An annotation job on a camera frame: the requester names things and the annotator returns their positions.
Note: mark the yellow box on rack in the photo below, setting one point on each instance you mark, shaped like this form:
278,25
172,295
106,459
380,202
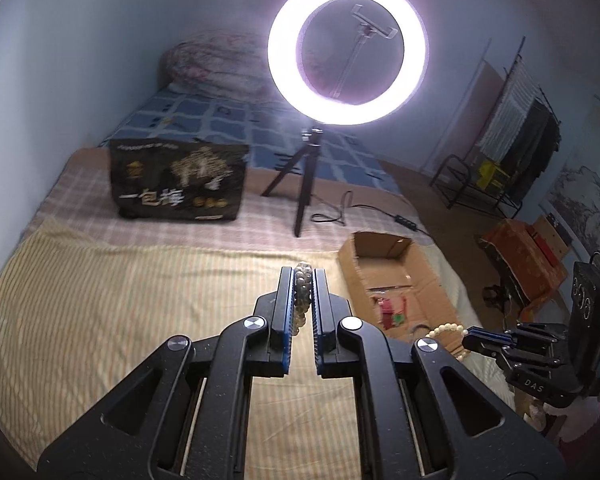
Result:
491,178

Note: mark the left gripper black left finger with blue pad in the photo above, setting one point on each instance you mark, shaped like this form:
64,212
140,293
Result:
183,412

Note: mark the folded floral quilt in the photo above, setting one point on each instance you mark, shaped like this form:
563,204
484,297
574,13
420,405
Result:
224,65

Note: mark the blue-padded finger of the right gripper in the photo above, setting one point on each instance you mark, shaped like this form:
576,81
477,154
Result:
491,344

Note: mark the phone holder clip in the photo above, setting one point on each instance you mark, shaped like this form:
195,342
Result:
367,28

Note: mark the black printed snack bag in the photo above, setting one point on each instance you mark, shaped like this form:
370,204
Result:
177,181

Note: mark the open cardboard box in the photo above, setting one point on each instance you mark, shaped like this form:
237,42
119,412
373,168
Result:
392,286

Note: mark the white ring light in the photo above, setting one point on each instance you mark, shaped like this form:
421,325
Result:
284,49

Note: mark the black clothes rack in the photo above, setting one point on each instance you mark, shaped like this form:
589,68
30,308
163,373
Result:
507,118

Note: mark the plaid beige bed sheet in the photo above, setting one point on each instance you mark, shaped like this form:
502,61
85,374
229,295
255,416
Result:
81,199

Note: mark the yellow striped cloth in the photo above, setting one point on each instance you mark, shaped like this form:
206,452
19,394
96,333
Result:
77,315

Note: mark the blue checkered bedspread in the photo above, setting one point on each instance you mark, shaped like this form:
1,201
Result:
273,132

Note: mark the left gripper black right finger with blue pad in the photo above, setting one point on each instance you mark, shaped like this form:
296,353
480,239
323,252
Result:
420,413

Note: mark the landscape painting scroll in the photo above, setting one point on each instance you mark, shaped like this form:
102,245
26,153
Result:
575,194

